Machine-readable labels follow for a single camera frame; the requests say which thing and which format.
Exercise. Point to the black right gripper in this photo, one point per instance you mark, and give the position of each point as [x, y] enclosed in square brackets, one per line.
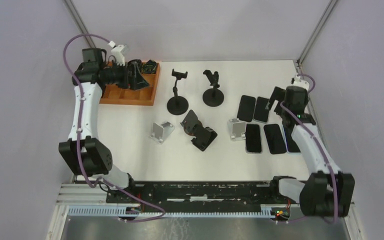
[279, 95]

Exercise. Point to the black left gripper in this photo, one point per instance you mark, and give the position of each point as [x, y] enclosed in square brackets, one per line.
[135, 82]

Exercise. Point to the silver edge smartphone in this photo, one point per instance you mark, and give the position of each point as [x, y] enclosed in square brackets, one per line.
[253, 139]

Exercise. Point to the black round clamp stand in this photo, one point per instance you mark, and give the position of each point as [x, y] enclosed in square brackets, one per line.
[177, 105]

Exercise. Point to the blue case smartphone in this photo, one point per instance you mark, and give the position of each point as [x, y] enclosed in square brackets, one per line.
[290, 144]

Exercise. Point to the black round tall stand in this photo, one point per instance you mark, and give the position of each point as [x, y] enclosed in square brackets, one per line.
[213, 97]

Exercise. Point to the black folding phone stand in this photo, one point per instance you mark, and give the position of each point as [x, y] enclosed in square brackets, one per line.
[203, 137]

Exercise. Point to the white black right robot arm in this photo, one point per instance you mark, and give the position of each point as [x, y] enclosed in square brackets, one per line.
[328, 191]

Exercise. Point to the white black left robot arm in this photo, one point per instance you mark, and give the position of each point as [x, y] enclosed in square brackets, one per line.
[83, 152]

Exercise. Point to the silver metal phone stand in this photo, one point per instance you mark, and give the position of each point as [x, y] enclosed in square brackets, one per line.
[236, 129]

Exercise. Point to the silver stand left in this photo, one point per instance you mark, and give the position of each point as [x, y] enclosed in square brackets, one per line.
[160, 132]

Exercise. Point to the round wooden base stand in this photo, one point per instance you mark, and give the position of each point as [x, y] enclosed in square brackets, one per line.
[190, 123]

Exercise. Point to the orange wooden organizer tray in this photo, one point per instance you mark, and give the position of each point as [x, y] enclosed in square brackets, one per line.
[113, 95]

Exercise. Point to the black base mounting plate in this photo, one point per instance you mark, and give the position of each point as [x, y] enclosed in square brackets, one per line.
[177, 197]

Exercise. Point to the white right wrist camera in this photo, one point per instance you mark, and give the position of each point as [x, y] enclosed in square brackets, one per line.
[299, 81]

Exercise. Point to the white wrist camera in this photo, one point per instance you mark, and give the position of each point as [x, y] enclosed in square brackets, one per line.
[119, 52]
[299, 81]

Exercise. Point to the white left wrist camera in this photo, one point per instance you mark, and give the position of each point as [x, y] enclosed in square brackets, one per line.
[119, 52]

